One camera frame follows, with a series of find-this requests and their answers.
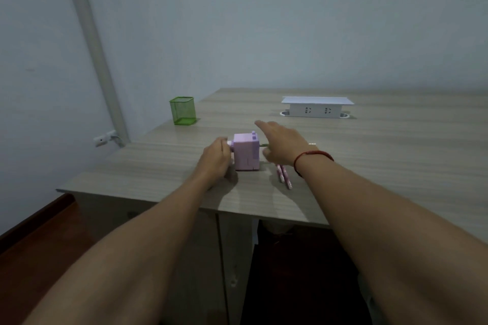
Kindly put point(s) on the person's right hand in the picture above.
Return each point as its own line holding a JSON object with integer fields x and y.
{"x": 284, "y": 144}

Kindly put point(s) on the person's left hand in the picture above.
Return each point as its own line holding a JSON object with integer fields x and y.
{"x": 213, "y": 163}

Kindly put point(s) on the pink floral pencil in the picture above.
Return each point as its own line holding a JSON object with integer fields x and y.
{"x": 286, "y": 180}
{"x": 280, "y": 173}

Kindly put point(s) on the purple pencil sharpener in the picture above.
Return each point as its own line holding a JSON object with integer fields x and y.
{"x": 246, "y": 153}

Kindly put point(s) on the green mesh pen holder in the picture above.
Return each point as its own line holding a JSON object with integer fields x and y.
{"x": 183, "y": 113}

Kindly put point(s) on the person's left forearm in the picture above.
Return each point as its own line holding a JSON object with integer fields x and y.
{"x": 126, "y": 256}

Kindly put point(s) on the person's right forearm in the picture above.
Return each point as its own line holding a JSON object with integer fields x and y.
{"x": 396, "y": 237}

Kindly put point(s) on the white desk socket box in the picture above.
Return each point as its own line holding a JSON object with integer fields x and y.
{"x": 316, "y": 109}

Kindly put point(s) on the pink lined trash bin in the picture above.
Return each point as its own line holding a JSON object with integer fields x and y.
{"x": 276, "y": 226}

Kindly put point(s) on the wooden desk cabinet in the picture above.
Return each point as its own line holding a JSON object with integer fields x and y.
{"x": 225, "y": 271}

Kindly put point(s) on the white wall socket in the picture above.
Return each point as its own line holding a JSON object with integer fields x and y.
{"x": 103, "y": 139}

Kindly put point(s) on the white wall pipe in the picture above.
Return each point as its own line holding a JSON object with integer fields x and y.
{"x": 93, "y": 43}

